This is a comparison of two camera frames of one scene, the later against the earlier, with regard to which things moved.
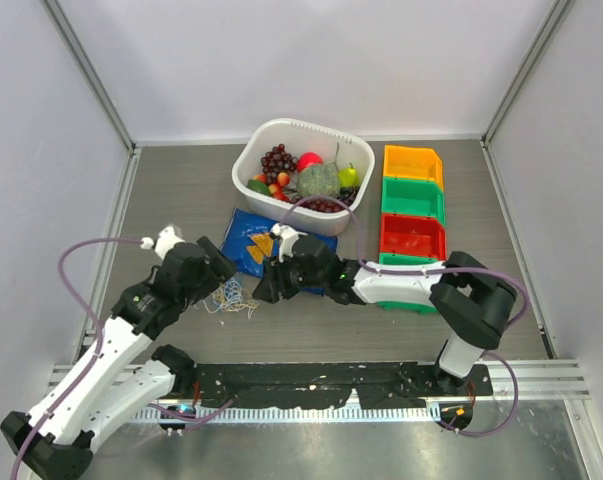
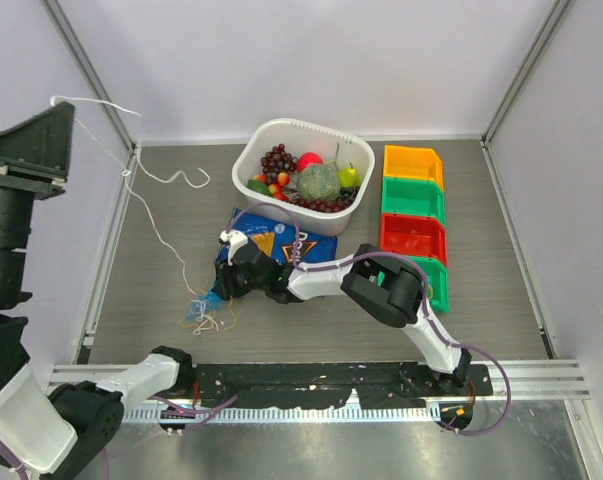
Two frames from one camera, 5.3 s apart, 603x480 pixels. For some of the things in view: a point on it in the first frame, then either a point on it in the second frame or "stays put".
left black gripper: (212, 275) to (34, 151)
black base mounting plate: (325, 385) stays put
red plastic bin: (414, 234) stays put
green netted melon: (319, 179) stays put
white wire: (233, 300) to (177, 176)
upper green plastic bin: (413, 196) stays put
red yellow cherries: (277, 189) stays put
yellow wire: (245, 302) to (230, 310)
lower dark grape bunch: (326, 205) stays put
